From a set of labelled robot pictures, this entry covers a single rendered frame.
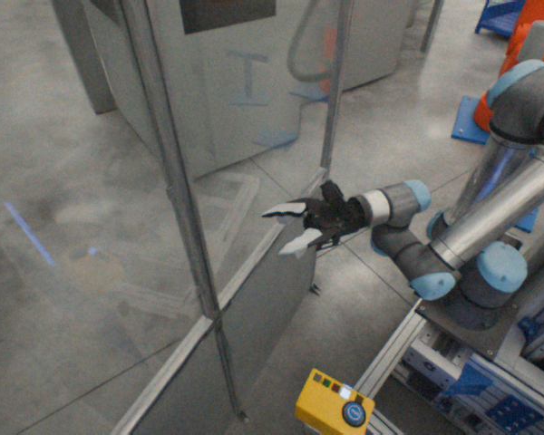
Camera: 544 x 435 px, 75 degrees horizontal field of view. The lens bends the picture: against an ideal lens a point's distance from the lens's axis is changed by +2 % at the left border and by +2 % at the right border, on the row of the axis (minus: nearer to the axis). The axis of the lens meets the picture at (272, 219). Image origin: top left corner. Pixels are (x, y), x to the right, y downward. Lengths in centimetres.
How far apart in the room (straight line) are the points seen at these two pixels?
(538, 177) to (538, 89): 17
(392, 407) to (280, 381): 58
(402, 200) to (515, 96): 29
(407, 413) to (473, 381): 70
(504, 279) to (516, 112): 39
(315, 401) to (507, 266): 56
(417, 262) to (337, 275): 167
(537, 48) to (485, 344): 310
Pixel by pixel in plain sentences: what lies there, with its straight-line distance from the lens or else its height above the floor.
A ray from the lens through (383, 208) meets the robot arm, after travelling 75.
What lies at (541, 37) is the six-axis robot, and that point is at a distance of 389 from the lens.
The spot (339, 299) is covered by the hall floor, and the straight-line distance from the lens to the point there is 233.
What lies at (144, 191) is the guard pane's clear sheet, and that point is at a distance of 66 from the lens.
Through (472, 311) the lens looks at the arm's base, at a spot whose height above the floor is 110.
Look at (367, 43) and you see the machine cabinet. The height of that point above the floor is 53.
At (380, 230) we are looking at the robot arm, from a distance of 84.
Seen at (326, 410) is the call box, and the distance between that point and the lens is 93.
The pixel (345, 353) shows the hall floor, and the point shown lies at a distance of 217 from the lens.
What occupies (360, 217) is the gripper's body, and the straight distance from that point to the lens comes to 75.
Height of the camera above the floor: 196
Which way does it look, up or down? 46 degrees down
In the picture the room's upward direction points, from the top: straight up
